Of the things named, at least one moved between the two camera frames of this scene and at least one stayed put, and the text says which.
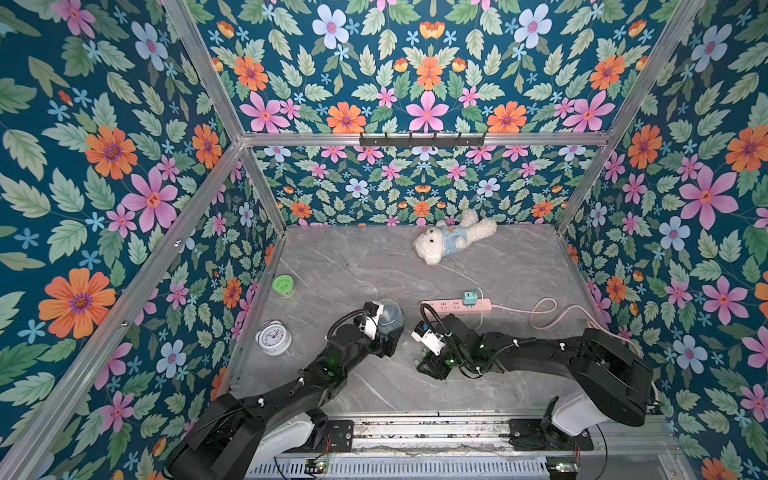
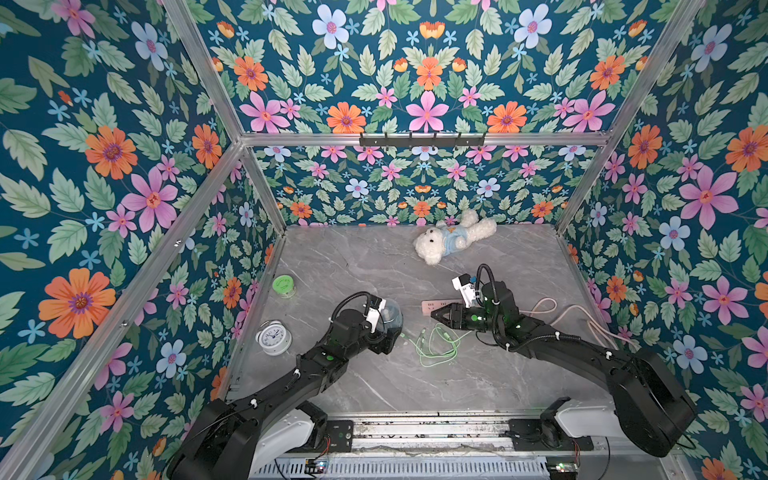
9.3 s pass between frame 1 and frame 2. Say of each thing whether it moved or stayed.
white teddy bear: stayed
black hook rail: stayed
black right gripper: moved
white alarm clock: stayed
